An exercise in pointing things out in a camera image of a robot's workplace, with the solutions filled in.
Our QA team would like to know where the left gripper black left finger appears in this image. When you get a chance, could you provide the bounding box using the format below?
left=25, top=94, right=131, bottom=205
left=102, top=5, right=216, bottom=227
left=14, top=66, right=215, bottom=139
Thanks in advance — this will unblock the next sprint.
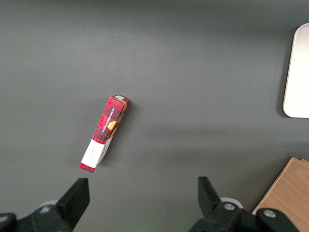
left=28, top=177, right=91, bottom=232

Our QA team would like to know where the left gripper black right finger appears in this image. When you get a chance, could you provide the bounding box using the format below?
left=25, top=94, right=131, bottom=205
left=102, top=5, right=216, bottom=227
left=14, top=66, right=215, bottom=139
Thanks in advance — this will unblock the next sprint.
left=190, top=176, right=257, bottom=232

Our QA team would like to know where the wooden drawer cabinet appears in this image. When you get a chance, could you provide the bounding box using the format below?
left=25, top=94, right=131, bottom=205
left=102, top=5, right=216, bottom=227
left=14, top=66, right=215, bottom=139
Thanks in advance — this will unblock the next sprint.
left=251, top=157, right=309, bottom=232

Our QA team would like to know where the red plaid cookie box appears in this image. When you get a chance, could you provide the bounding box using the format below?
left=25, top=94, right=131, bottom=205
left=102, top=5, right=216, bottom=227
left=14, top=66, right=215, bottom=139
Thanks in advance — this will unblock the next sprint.
left=79, top=94, right=131, bottom=174

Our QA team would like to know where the beige rectangular tray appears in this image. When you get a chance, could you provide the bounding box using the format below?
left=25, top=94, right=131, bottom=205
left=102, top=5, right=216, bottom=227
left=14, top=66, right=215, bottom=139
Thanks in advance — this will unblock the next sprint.
left=282, top=23, right=309, bottom=119

